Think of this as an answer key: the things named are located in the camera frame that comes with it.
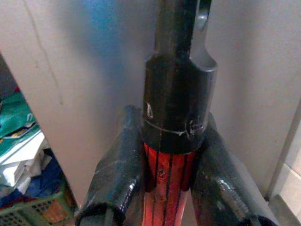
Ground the green plastic basket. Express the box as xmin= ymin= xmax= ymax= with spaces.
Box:
xmin=0 ymin=181 xmax=76 ymax=226

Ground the red and black broom handle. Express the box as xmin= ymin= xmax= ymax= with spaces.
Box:
xmin=140 ymin=0 xmax=218 ymax=226

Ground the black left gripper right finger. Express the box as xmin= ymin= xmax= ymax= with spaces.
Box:
xmin=190 ymin=113 xmax=280 ymax=226

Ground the blue cloth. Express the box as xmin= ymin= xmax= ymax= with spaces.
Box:
xmin=0 ymin=153 xmax=65 ymax=208

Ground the white paper stack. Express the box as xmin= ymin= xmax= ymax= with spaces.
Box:
xmin=0 ymin=131 xmax=51 ymax=189

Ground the teal green book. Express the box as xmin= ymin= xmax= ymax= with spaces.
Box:
xmin=0 ymin=92 xmax=41 ymax=156

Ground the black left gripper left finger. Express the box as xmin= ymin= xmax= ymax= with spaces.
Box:
xmin=74 ymin=105 xmax=144 ymax=226

